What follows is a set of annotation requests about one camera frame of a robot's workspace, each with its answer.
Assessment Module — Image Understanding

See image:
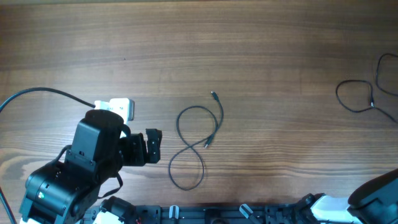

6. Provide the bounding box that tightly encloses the black usb cable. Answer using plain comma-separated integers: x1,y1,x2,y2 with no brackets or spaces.
335,79,398,124
168,91,224,192
374,52,398,97

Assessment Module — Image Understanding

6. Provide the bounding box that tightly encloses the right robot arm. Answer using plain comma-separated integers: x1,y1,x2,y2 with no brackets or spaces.
295,169,397,224

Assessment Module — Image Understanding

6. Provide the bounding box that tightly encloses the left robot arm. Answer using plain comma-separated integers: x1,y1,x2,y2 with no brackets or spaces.
19,110,162,223

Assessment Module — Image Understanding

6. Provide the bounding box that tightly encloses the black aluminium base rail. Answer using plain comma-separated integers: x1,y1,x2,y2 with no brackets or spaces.
79,198,317,224

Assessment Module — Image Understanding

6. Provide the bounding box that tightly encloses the black left camera cable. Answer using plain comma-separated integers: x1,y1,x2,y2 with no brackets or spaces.
0,86,96,114

